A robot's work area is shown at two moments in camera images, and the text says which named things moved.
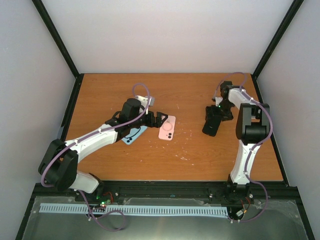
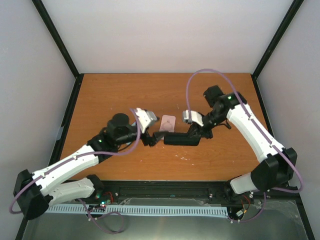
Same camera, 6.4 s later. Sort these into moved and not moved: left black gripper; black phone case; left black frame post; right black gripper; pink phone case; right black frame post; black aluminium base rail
Moved: right black gripper; left black gripper; black phone case
Not moved: right black frame post; left black frame post; pink phone case; black aluminium base rail
